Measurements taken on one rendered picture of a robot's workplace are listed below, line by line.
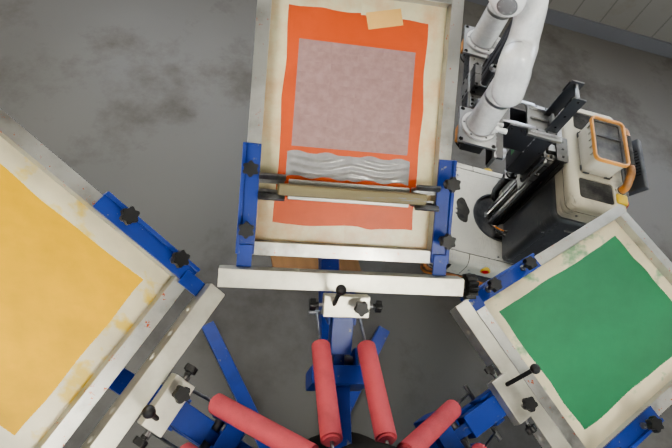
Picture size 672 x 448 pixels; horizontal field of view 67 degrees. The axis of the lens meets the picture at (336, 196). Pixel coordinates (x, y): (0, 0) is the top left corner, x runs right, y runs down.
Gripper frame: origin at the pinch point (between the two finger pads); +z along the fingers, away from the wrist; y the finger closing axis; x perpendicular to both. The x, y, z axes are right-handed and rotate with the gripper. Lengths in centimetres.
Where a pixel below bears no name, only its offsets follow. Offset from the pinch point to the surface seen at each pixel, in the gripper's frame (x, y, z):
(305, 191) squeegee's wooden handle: 13, -75, -3
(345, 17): 4.3, -24.1, -5.9
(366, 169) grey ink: -5, -65, 5
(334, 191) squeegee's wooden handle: 5, -74, -3
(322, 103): 8.9, -48.0, 0.4
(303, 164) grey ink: 13, -65, 4
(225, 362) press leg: 32, -129, 111
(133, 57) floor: 103, 42, 169
